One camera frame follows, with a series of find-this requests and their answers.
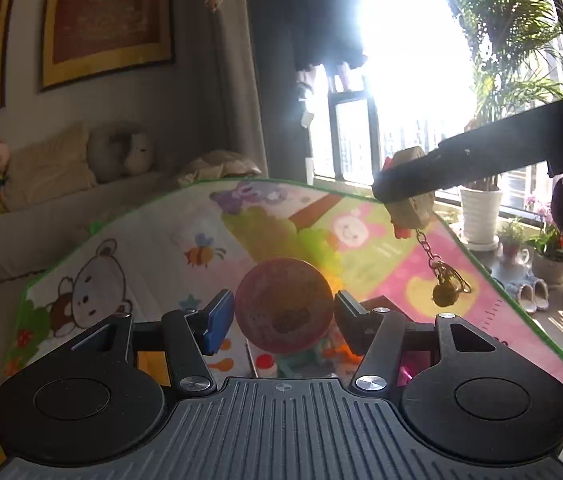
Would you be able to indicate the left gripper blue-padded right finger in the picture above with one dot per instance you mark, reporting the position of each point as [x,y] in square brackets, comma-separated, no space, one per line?
[378,336]

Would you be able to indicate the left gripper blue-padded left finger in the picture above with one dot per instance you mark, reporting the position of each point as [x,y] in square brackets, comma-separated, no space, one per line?
[191,335]

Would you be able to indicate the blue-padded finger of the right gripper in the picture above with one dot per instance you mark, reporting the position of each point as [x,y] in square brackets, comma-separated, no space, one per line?
[512,143]

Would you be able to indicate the pink plastic toy piece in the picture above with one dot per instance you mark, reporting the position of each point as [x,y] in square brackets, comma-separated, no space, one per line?
[412,363]

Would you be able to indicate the small red-capped white bottle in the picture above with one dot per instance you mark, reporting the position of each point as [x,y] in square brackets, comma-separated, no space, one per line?
[266,366]

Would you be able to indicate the orange plastic toy cup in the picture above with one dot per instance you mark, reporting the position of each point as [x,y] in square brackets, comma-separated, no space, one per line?
[283,305]

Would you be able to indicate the cartoon figure keychain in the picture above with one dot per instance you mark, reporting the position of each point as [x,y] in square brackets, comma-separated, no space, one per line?
[410,217]

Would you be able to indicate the teal plastic toy crank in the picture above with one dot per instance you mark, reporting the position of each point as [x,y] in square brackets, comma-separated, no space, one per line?
[309,363]

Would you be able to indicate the pink cardboard box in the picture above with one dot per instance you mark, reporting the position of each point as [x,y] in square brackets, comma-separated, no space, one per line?
[250,357]

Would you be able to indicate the colourful cartoon play mat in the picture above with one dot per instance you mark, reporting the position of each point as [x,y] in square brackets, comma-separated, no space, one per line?
[180,247]

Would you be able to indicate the small flower pot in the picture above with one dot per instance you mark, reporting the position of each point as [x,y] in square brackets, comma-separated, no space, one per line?
[547,250]

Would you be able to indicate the white potted palm plant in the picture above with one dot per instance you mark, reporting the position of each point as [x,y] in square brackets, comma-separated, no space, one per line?
[507,39]

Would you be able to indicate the beige folded blanket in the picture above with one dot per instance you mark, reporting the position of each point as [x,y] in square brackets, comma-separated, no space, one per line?
[216,165]

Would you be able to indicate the grey neck pillow bear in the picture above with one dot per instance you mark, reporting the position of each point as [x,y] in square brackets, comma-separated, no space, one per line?
[119,150]

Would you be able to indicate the grey fabric sofa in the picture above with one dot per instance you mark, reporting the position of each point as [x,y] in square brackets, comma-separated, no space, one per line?
[33,239]

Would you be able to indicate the beige pillow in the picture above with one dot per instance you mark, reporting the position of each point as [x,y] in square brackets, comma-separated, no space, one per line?
[49,169]

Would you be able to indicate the gold framed picture right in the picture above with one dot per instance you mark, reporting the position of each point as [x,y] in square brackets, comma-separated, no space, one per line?
[82,39]

